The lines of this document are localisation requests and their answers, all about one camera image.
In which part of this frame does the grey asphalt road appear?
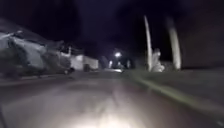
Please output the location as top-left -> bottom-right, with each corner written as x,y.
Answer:
0,69 -> 224,128

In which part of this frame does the pale pole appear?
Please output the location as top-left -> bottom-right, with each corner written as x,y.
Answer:
143,14 -> 154,72
165,18 -> 183,71

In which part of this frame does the pale concrete kerb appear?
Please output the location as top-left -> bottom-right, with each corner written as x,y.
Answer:
128,74 -> 224,116

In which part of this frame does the dark pavement strip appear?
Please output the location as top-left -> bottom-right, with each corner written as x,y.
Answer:
124,68 -> 224,111

